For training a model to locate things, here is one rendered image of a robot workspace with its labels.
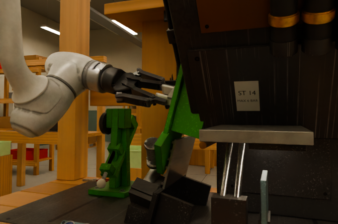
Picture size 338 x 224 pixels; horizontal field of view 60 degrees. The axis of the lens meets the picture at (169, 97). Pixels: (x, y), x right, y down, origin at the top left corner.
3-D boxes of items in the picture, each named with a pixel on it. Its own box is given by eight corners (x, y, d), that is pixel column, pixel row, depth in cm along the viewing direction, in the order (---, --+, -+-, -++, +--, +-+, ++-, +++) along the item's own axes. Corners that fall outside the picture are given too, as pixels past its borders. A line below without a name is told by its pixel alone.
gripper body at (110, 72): (96, 78, 80) (125, 86, 77) (113, 60, 85) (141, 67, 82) (102, 97, 85) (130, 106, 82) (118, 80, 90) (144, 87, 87)
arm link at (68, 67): (106, 75, 94) (82, 105, 87) (68, 65, 100) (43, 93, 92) (95, 49, 86) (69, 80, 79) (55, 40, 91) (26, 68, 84)
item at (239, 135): (314, 154, 40) (313, 131, 40) (198, 149, 45) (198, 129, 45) (296, 134, 76) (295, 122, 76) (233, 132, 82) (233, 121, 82)
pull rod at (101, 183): (102, 190, 85) (102, 170, 86) (94, 189, 86) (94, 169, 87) (112, 185, 91) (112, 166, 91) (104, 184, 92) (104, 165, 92)
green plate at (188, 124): (192, 162, 63) (216, 67, 63) (157, 150, 66) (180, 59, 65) (204, 155, 74) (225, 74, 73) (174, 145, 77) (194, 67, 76)
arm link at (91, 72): (97, 53, 87) (113, 58, 85) (104, 77, 93) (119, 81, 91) (78, 72, 81) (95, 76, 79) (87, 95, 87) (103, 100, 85)
